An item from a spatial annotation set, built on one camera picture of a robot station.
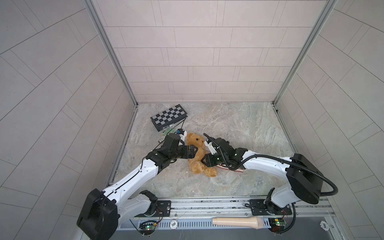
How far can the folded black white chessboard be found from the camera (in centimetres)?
102

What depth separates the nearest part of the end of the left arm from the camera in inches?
23.8

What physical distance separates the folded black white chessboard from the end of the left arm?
0.36m

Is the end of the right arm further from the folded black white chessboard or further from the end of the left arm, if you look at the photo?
the folded black white chessboard
